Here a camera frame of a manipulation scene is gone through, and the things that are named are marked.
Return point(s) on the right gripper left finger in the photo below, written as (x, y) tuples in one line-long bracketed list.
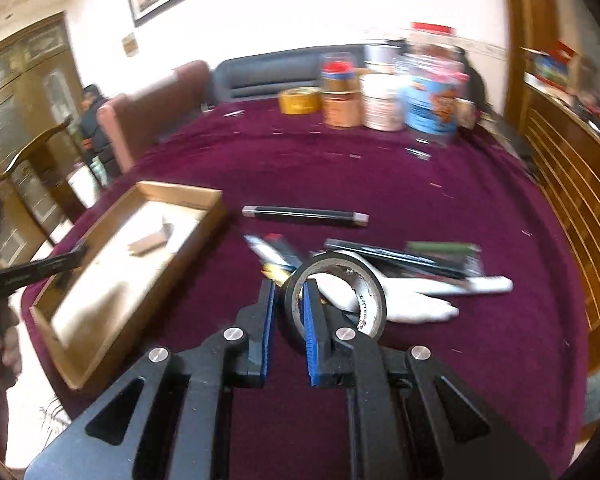
[(250, 368)]

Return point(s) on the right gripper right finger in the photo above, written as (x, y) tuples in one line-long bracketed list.
[(329, 337)]

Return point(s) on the black tape roll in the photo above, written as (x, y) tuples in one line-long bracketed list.
[(357, 272)]

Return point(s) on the white glue bottle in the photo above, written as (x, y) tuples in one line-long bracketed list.
[(403, 305)]

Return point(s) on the left hand white glove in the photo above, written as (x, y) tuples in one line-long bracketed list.
[(10, 354)]

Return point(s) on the yellow black utility knife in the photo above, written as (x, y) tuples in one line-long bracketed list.
[(278, 274)]

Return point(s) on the blue clear pen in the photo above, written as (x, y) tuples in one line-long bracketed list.
[(266, 252)]

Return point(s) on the black red marker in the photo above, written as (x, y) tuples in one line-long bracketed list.
[(284, 248)]

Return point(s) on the long black pen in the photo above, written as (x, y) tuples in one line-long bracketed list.
[(460, 268)]

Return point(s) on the black marker silver ends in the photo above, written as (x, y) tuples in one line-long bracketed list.
[(295, 214)]

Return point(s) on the cardboard tray box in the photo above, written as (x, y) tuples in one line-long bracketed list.
[(91, 319)]

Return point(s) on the wooden chair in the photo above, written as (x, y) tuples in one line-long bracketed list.
[(46, 168)]

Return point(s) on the small wooden block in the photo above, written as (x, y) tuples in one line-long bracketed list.
[(149, 239)]

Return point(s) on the green packet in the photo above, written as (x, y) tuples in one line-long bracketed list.
[(467, 255)]

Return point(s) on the white marker pen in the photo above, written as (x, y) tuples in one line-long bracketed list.
[(480, 285)]

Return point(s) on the person in black jacket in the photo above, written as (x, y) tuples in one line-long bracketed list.
[(94, 139)]

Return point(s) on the wooden cabinet with glass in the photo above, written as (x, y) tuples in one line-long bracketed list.
[(39, 88)]

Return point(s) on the brown armchair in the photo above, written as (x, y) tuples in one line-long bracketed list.
[(134, 123)]

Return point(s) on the orange label jar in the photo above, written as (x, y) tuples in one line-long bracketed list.
[(342, 109)]

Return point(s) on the yellow tape roll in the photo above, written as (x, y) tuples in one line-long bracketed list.
[(300, 101)]

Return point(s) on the white plastic jar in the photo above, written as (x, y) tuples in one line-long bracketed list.
[(382, 107)]

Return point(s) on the red lid gold jar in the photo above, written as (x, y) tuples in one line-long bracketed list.
[(339, 75)]

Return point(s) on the black leather sofa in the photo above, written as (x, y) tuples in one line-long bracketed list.
[(263, 76)]

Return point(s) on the blue label snack jar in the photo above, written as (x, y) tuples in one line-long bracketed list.
[(428, 89)]

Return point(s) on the wooden sideboard counter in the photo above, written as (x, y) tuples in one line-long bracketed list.
[(566, 153)]

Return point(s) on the red lid clear jar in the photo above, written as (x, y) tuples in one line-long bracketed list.
[(432, 40)]

